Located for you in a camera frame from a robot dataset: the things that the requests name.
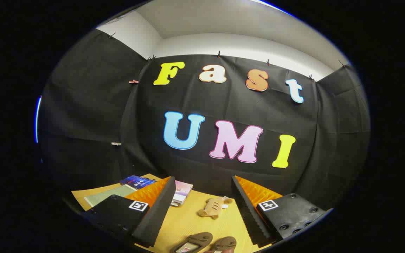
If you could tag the brown fuzzy shoe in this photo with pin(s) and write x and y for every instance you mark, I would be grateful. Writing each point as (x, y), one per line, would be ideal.
(225, 243)
(197, 239)

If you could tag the pink cover book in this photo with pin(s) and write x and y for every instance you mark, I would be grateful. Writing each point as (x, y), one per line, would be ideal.
(183, 188)

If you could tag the brown plush toy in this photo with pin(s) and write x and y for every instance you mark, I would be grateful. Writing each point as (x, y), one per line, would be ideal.
(211, 208)

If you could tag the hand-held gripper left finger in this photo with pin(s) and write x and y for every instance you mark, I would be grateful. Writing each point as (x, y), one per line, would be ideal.
(160, 214)

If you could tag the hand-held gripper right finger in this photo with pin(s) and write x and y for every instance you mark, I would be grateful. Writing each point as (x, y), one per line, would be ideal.
(250, 214)

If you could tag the dark blue book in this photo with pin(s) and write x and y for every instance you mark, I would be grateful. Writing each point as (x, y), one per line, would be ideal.
(137, 181)

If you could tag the grey book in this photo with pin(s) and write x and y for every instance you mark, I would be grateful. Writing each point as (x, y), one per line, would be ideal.
(178, 201)

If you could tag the cream fabric storage box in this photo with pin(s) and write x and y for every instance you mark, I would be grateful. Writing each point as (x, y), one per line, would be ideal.
(107, 196)

